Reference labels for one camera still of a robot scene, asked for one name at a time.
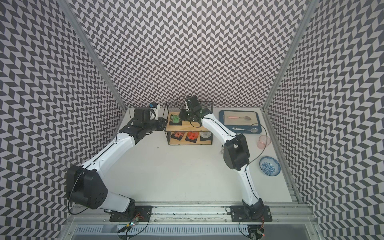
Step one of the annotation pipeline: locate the green grape oolong tea bag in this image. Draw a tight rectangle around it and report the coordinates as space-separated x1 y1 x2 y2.
169 114 183 126

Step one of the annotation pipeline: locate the red label tea bag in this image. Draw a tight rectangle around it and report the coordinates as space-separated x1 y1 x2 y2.
171 132 185 141

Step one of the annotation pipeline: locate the bright red tea bag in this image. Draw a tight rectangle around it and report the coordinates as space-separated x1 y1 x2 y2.
185 132 200 143

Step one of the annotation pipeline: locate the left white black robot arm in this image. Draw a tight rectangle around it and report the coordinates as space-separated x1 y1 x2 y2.
66 103 167 213

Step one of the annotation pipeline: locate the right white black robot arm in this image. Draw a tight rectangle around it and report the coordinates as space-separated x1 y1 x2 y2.
181 96 265 220

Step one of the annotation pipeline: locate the grey label tea bag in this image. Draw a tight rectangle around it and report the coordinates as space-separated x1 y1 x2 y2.
200 132 212 141

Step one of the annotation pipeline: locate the beige cloth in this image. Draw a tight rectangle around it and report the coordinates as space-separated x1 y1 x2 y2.
223 111 259 126

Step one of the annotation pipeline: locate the teal tray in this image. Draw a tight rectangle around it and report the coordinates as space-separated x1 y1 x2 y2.
219 110 263 134

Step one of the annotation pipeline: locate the silver spoon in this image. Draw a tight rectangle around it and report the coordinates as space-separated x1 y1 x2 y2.
233 128 259 134

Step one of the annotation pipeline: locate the pink plastic cup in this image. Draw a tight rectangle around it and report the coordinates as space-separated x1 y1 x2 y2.
257 135 271 150

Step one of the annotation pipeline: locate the blue patterned bowl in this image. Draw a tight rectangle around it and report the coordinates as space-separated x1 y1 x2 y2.
259 156 281 177

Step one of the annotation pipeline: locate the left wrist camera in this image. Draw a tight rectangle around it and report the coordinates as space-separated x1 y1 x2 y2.
149 103 160 121

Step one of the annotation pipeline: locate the black wire wooden shelf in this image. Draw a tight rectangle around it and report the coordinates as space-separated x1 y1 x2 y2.
163 102 214 146

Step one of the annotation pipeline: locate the pink handled spoon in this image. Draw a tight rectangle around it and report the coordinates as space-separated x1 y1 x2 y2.
227 116 252 121

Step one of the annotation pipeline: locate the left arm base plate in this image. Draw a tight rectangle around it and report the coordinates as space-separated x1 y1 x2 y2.
109 206 153 223

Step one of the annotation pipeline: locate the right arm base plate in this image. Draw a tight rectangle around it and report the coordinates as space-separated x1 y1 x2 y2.
229 206 273 223

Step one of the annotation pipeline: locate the aluminium front rail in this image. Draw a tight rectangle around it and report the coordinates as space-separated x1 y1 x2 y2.
65 202 317 225

